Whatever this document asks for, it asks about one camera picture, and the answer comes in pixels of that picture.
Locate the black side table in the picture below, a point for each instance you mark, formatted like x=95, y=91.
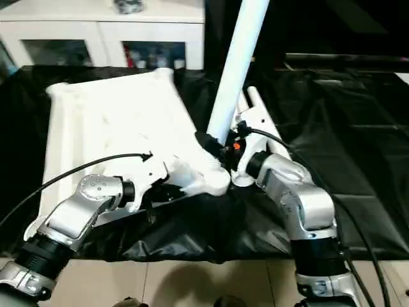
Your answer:
x=345, y=62

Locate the small grey bundle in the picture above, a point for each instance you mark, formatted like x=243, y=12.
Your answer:
x=129, y=6

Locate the dark robot right foot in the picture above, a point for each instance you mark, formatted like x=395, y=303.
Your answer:
x=227, y=302

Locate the white glass-door cabinet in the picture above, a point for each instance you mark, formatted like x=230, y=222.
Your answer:
x=102, y=32

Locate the dark robot foot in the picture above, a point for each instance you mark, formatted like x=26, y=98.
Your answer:
x=227, y=302
x=128, y=302

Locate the dark robot left foot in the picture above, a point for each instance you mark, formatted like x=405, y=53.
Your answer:
x=128, y=302

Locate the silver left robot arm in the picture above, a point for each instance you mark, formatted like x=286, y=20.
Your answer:
x=77, y=211

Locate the black work mat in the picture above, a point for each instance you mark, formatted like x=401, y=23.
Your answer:
x=345, y=160

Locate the white plastic table top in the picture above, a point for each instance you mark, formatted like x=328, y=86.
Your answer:
x=108, y=121

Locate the white paper sheet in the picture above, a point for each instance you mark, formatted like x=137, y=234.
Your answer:
x=402, y=78

